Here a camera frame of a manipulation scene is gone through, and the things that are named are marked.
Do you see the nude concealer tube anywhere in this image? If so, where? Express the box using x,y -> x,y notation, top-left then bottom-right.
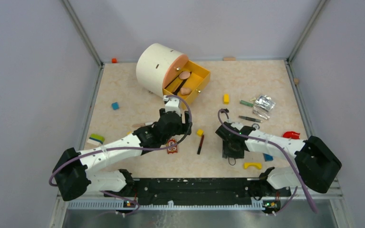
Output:
132,122 -> 153,128

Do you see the black makeup brush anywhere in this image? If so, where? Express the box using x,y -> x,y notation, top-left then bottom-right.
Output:
172,79 -> 187,95

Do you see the beige makeup sponge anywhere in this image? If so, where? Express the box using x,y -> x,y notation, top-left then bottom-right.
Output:
180,87 -> 192,96

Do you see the pink round powder puff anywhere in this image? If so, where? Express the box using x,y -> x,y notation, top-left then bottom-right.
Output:
178,71 -> 191,80

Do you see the cream round drawer organizer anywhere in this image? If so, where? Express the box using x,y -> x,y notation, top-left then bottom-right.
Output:
135,43 -> 211,105

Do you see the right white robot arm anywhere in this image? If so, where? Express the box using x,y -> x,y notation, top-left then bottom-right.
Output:
215,109 -> 342,213

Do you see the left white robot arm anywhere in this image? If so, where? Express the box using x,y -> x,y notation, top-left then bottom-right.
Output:
48,95 -> 192,201

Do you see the small yellow cube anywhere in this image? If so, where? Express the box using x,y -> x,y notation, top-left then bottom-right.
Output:
196,129 -> 204,137

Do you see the dark red lip gloss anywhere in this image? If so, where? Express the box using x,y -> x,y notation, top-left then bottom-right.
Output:
197,134 -> 205,155

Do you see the yellow arch block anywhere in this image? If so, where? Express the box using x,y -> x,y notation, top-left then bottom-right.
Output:
243,162 -> 262,170

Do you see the red owl number toy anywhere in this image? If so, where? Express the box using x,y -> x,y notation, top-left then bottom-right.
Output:
166,139 -> 178,154

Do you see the blue poker chip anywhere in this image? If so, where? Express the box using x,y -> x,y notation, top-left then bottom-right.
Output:
252,123 -> 260,129

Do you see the blue lego brick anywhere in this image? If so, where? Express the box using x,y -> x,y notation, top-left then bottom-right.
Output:
263,154 -> 274,162

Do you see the yellow rectangular block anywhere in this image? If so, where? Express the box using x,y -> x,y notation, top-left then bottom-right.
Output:
223,94 -> 230,105

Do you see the clear plastic wrapper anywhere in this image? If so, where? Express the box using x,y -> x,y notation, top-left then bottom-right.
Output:
252,95 -> 276,120

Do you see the small blue block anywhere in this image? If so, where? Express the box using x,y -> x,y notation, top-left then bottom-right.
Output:
111,102 -> 119,110

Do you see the red horseshoe toy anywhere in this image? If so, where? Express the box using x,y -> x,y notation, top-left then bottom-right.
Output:
282,131 -> 300,140

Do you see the green white blue lego stack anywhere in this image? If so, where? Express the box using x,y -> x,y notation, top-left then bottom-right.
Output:
86,133 -> 105,146

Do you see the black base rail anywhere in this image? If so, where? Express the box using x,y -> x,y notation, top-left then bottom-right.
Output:
106,178 -> 291,206

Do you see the wooden peg at wall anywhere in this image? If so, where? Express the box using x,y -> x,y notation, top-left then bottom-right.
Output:
223,57 -> 236,61

